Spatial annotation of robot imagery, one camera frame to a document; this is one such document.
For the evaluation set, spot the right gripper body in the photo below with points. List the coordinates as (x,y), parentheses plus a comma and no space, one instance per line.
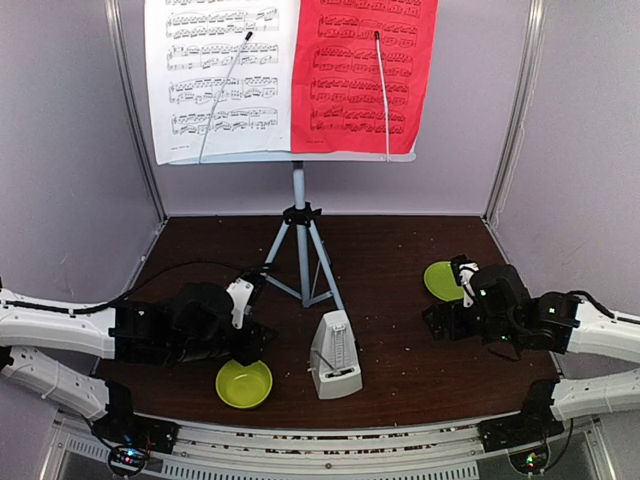
(458,331)

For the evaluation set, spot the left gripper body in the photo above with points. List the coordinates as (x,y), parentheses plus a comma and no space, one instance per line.
(244,353)

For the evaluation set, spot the white metronome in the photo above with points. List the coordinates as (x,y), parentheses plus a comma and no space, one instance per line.
(333,359)

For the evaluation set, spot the light blue music stand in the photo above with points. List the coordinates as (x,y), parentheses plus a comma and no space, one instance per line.
(302,217)

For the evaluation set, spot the red paper sheet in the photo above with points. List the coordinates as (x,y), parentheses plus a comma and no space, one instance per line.
(361,75)

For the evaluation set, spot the white sheet music page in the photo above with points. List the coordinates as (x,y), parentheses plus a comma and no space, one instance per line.
(219,77)

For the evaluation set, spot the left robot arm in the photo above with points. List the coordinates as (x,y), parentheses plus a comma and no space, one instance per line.
(121,330)

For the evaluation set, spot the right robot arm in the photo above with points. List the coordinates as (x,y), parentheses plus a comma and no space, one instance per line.
(496,306)

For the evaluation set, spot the green plate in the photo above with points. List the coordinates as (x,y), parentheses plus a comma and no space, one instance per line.
(442,280)

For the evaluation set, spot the green bowl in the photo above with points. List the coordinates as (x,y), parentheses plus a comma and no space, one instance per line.
(244,387)

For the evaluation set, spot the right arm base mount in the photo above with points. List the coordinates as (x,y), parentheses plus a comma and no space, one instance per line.
(526,434)

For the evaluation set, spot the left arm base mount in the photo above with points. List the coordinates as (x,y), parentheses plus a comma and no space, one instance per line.
(130,438)

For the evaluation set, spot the front aluminium rail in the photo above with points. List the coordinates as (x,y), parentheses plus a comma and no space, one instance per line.
(445,450)

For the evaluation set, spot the left aluminium frame post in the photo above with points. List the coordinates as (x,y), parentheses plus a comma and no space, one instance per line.
(117,35)

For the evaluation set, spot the aluminium frame post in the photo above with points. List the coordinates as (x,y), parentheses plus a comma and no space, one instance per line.
(524,92)
(117,35)

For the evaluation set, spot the right aluminium frame post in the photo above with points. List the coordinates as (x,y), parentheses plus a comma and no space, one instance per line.
(524,92)

